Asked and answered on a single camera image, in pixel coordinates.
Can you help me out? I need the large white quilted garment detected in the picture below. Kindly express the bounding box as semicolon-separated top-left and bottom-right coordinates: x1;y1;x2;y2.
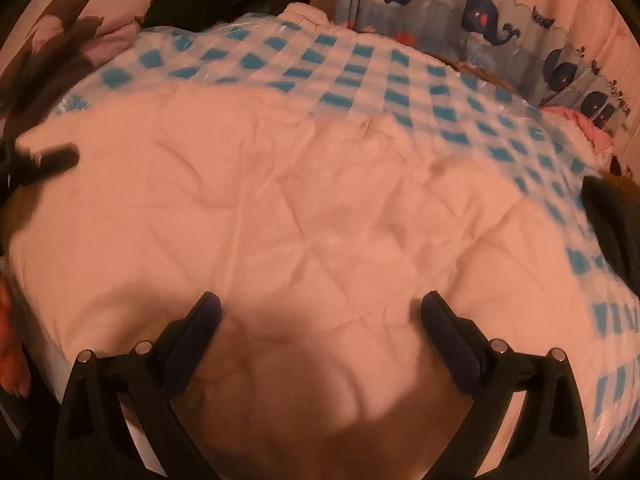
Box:
7;80;623;480

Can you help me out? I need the dark cloth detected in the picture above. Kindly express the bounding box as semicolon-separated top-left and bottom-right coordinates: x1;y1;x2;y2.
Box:
580;175;640;286

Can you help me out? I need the whale print blue curtain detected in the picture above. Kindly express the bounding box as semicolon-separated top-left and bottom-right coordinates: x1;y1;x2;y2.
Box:
332;0;636;128

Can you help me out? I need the brown and pink cloth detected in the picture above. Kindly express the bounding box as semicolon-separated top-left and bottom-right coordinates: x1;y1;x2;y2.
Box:
0;0;143;121

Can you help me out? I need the blue white checkered tablecloth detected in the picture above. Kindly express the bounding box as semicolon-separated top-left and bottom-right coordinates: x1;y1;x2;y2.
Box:
50;7;640;471

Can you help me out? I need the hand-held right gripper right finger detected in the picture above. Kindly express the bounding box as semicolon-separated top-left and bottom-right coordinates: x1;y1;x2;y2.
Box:
420;290;591;480

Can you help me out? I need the orange object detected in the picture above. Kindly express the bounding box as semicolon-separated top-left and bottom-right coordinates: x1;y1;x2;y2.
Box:
0;277;30;400

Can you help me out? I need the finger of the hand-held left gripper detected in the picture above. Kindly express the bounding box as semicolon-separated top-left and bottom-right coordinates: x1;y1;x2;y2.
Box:
20;144;81;181

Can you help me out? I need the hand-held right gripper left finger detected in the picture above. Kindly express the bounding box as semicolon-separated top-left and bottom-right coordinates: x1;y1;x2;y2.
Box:
52;291;223;480

